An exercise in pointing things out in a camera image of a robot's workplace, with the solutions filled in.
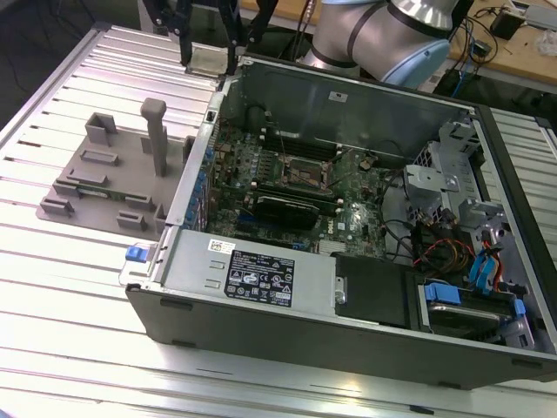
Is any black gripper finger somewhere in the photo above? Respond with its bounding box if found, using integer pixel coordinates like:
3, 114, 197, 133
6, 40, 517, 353
141, 0, 195, 66
217, 0, 263, 75

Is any metal socket cover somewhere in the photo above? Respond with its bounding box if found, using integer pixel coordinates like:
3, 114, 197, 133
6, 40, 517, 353
315, 163, 337, 192

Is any CPU socket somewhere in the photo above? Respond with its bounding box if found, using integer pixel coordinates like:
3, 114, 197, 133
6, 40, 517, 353
281, 155, 337, 193

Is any gray plastic parts rack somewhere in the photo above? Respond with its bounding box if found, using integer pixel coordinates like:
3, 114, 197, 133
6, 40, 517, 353
34, 98, 198, 241

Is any black installed RAM stick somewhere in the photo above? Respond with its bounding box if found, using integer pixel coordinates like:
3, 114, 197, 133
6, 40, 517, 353
255, 182, 340, 205

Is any black graphics card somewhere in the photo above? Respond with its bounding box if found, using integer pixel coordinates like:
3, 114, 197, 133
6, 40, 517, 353
252, 195, 319, 230

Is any green RAM stick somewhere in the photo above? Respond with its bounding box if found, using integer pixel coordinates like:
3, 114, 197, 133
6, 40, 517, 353
76, 185, 124, 200

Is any green motherboard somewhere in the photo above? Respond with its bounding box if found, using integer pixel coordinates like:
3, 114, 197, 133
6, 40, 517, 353
204, 125, 395, 262

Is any silver power supply unit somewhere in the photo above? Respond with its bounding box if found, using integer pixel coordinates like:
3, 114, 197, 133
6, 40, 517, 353
150, 228, 339, 315

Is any silver metal drive cage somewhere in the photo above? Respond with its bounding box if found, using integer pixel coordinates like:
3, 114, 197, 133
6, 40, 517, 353
402, 120, 511, 228

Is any black box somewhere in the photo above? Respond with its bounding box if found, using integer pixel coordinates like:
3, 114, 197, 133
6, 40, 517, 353
489, 9, 522, 41

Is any black open PC case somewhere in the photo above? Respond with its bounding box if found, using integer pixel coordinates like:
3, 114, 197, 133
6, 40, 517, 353
117, 51, 557, 391

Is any wooden desk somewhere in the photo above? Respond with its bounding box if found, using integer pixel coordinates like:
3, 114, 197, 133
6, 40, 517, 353
450, 0, 557, 84

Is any gray flat device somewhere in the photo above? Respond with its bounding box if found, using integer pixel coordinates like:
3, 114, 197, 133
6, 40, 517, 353
523, 4, 557, 30

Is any hard disk in blue carrier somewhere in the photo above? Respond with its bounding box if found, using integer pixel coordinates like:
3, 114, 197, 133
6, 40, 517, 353
416, 280, 528, 346

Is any white desk frame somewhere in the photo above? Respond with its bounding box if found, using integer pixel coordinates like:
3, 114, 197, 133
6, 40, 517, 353
137, 0, 314, 44

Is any red yellow wire bundle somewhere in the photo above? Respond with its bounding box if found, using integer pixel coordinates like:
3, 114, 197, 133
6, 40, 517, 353
413, 237, 476, 267

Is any blue flat wire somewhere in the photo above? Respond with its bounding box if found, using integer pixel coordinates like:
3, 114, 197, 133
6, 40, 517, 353
468, 250, 501, 291

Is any orange flat wire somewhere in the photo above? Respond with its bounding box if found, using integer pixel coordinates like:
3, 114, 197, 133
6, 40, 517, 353
493, 243, 507, 284

